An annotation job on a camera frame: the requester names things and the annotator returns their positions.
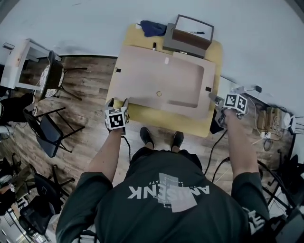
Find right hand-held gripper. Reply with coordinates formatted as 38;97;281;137
208;92;248;130

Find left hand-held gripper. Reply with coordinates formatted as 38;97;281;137
104;98;131;137

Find beige folder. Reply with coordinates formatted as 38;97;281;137
108;45;217;122

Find person's right forearm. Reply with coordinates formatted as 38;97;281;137
224;109;259;181

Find person's left forearm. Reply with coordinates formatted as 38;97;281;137
86;129;125;188

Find brown open box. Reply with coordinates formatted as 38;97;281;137
171;14;215;51

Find black flat pad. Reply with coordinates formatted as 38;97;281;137
209;116;226;135

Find person's black left shoe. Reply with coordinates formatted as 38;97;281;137
139;127;155;150

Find person's black shoe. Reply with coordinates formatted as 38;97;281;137
139;127;155;150
171;131;185;152

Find person's black right shoe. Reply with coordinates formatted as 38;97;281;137
171;131;185;152

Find cardboard boxes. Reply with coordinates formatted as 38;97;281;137
257;106;285;130

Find person's black shorts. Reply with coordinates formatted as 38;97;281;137
130;146;202;171

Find black chair with patterned cushion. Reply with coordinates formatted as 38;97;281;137
38;50;88;102

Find white router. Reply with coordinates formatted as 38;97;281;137
282;112;304;135

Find black folding chair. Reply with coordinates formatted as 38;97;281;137
22;106;86;159

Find grey flat box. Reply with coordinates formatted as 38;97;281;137
162;22;207;59

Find dark blue cloth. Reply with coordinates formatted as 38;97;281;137
140;20;167;38

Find black bag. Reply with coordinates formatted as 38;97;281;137
0;93;34;125

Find black office chair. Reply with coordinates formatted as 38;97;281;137
268;154;304;209
19;165;76;235

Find white desk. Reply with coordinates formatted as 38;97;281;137
0;39;62;92

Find person's dark printed t-shirt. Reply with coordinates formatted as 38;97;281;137
56;154;271;243

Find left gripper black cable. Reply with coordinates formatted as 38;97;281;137
121;135;131;164

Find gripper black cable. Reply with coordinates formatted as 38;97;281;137
121;135;131;164
203;129;228;176

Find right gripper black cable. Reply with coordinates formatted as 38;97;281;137
203;129;228;176

